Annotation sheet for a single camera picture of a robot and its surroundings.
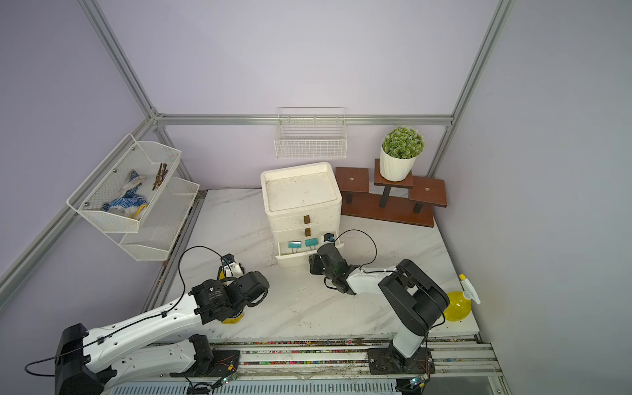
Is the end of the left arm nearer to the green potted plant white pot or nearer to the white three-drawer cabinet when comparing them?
the white three-drawer cabinet

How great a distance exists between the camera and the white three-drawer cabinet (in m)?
0.84

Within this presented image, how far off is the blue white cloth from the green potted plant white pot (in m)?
0.81

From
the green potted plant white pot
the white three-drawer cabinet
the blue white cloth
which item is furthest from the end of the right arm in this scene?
the blue white cloth

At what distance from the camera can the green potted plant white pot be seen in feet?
2.73

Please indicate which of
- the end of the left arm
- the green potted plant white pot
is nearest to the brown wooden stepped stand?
the green potted plant white pot

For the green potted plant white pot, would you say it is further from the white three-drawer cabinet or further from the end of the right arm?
the end of the right arm

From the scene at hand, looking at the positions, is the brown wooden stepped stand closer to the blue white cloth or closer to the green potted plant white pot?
the green potted plant white pot

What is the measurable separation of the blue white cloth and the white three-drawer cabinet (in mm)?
373

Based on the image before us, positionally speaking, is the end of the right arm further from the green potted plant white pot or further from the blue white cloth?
the blue white cloth

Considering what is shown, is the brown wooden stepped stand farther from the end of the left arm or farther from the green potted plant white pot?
the end of the left arm

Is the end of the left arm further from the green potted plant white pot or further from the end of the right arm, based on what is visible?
the green potted plant white pot

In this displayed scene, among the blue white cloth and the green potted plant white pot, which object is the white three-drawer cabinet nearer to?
the green potted plant white pot

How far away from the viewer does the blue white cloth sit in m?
A: 0.71

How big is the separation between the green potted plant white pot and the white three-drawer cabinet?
21cm
